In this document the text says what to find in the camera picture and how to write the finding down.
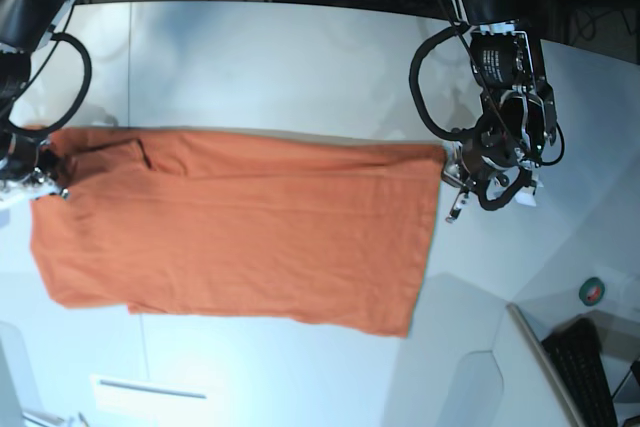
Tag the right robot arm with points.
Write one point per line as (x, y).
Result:
(27, 26)

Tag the orange t-shirt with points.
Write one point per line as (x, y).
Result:
(201, 222)

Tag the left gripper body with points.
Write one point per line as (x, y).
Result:
(493, 160)

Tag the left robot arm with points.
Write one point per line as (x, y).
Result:
(506, 61)

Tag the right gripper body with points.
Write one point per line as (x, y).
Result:
(29, 167)

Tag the green tape roll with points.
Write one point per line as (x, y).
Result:
(592, 291)

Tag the black keyboard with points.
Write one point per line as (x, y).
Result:
(575, 353)

